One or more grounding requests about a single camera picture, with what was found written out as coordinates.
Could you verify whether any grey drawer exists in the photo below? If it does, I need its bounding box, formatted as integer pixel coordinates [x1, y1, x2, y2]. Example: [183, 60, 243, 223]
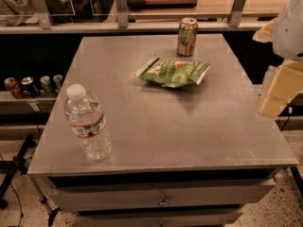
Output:
[49, 179, 276, 213]
[75, 208, 242, 227]

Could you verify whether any gold soda can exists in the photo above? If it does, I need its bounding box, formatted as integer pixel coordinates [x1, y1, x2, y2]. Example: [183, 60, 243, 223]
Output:
[177, 17, 198, 57]

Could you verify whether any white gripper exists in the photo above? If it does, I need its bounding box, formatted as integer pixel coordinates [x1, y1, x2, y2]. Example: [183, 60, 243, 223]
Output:
[253, 0, 303, 118]

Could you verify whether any silver soda can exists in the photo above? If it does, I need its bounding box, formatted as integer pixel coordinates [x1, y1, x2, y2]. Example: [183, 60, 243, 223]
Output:
[53, 75, 63, 91]

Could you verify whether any upper grey drawer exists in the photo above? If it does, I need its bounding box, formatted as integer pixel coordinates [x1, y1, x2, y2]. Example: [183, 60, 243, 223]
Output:
[49, 179, 276, 213]

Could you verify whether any green soda can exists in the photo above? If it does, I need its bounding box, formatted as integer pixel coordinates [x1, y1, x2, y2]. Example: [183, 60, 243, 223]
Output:
[40, 76, 56, 97]

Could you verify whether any green jalapeno chip bag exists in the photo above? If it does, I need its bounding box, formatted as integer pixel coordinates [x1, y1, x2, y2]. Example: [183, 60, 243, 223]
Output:
[135, 57, 212, 88]

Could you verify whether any blue soda can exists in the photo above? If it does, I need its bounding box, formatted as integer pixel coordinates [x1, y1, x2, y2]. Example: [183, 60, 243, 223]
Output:
[21, 77, 40, 97]

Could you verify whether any black tripod stand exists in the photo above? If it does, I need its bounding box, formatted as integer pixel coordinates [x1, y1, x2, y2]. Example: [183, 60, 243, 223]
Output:
[0, 134, 36, 209]

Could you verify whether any red soda can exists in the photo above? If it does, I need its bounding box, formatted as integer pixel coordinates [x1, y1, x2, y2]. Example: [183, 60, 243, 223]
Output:
[4, 78, 24, 99]

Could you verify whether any clear plastic water bottle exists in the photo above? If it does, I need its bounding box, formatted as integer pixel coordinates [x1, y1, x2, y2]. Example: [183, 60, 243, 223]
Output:
[64, 84, 112, 161]

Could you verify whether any lower grey drawer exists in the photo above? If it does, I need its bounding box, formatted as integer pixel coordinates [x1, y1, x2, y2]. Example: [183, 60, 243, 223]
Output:
[75, 208, 242, 227]

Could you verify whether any grey cloth behind glass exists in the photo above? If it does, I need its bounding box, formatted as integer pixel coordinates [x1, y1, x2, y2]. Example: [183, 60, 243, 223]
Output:
[0, 0, 73, 26]

